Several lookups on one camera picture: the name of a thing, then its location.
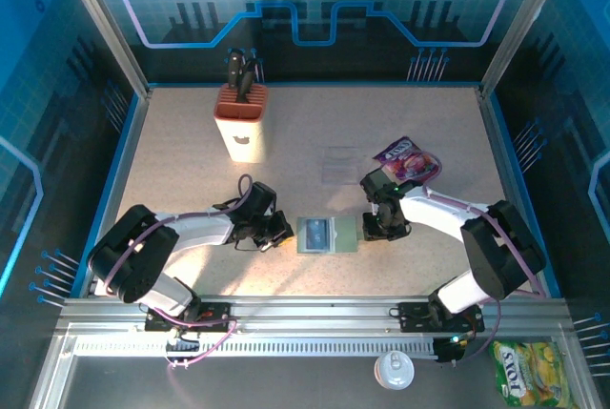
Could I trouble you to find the clear plastic card box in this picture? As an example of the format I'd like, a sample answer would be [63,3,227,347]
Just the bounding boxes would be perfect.
[295,215,359,256]

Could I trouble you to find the white tin can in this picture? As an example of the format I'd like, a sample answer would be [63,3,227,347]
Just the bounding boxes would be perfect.
[374,350,416,390]

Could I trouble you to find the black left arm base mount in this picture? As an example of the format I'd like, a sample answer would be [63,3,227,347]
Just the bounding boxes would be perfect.
[144,300,235,333]

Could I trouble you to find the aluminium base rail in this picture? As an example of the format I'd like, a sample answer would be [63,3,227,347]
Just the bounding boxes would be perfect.
[55,295,573,332]

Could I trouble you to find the slotted white cable duct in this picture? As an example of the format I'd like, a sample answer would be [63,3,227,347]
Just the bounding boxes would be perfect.
[71,337,438,358]

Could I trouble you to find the blue credit card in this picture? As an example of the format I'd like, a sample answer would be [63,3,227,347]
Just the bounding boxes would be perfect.
[304,218,333,251]

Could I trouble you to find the black handled knife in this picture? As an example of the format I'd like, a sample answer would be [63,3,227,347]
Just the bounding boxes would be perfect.
[236,58,262,105]
[226,49,245,92]

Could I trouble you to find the black controller board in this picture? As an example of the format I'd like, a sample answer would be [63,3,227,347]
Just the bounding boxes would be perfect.
[434,334,472,365]

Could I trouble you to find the purple candy bag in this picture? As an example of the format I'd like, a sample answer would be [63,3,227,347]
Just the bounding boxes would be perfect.
[372,135,443,185]

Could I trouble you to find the aluminium frame post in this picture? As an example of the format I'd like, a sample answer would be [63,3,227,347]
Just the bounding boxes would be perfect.
[478,0,575,98]
[53,0,153,98]

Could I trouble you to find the yellow candy bag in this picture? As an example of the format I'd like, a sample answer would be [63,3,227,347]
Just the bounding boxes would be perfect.
[490,339,577,409]

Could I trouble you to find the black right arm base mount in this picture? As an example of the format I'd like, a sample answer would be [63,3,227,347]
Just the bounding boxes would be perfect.
[397,301,486,334]

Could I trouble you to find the cream knife block bear cutout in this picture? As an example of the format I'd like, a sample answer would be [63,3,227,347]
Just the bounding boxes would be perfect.
[213,83,270,165]

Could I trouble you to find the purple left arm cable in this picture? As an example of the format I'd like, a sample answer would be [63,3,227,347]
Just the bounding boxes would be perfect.
[103,174,254,372]

